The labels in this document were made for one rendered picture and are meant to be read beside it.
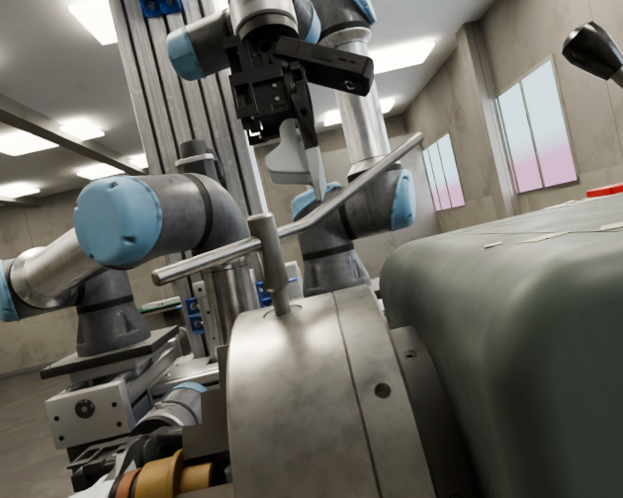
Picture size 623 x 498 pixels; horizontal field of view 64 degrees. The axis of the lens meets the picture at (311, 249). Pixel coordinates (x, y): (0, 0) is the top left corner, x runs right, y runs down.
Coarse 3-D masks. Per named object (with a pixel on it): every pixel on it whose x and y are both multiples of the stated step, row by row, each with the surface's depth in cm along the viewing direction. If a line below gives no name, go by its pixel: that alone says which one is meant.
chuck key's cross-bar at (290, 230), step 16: (400, 144) 52; (416, 144) 54; (384, 160) 50; (368, 176) 48; (352, 192) 47; (320, 208) 45; (336, 208) 46; (288, 224) 42; (304, 224) 43; (240, 240) 39; (256, 240) 40; (208, 256) 37; (224, 256) 38; (240, 256) 39; (160, 272) 35; (176, 272) 35; (192, 272) 36
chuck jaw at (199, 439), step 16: (224, 352) 51; (224, 368) 50; (224, 384) 49; (208, 400) 49; (224, 400) 48; (208, 416) 48; (224, 416) 48; (192, 432) 47; (208, 432) 47; (224, 432) 47; (192, 448) 46; (208, 448) 46; (224, 448) 46
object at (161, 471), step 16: (144, 464) 46; (160, 464) 45; (176, 464) 44; (192, 464) 46; (208, 464) 45; (128, 480) 45; (144, 480) 44; (160, 480) 43; (176, 480) 43; (192, 480) 44; (208, 480) 44; (224, 480) 48; (112, 496) 44; (128, 496) 43; (144, 496) 43; (160, 496) 42
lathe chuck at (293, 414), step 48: (240, 336) 40; (288, 336) 38; (336, 336) 37; (240, 384) 35; (288, 384) 34; (336, 384) 34; (240, 432) 33; (288, 432) 32; (336, 432) 32; (240, 480) 31; (288, 480) 31; (336, 480) 31
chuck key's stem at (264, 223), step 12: (252, 216) 40; (264, 216) 40; (252, 228) 40; (264, 228) 40; (276, 228) 41; (264, 240) 40; (276, 240) 40; (264, 252) 40; (276, 252) 40; (264, 264) 40; (276, 264) 40; (264, 276) 41; (276, 276) 41; (264, 288) 41; (276, 288) 41; (276, 300) 41; (288, 300) 42; (276, 312) 42; (288, 312) 42
